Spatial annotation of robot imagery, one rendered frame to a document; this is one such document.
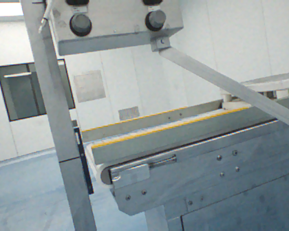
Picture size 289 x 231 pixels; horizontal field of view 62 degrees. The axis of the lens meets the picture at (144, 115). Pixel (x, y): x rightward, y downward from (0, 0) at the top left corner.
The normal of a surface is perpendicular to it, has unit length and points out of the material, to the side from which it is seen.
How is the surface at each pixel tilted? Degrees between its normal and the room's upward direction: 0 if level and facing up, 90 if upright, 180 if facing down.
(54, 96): 90
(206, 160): 90
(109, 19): 90
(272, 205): 90
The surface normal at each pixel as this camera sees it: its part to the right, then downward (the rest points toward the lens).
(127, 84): 0.44, 0.00
